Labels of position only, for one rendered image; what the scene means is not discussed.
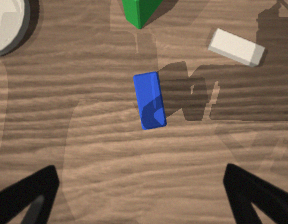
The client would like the blue block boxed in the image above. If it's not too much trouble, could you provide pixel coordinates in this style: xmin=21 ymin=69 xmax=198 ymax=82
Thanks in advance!
xmin=133 ymin=71 xmax=167 ymax=130

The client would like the green block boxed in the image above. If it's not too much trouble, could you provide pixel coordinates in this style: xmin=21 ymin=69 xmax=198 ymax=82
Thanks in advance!
xmin=122 ymin=0 xmax=163 ymax=29

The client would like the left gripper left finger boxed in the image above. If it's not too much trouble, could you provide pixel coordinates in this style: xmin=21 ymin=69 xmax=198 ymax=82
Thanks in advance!
xmin=0 ymin=165 xmax=60 ymax=224

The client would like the white saucer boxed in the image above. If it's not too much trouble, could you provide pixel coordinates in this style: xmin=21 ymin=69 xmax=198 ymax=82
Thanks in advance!
xmin=0 ymin=0 xmax=30 ymax=56

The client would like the white rectangular block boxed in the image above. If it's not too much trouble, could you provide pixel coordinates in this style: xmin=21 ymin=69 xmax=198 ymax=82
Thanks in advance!
xmin=208 ymin=29 xmax=265 ymax=67

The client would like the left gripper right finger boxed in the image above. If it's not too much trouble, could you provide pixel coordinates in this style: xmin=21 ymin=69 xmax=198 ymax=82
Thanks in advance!
xmin=223 ymin=163 xmax=288 ymax=224

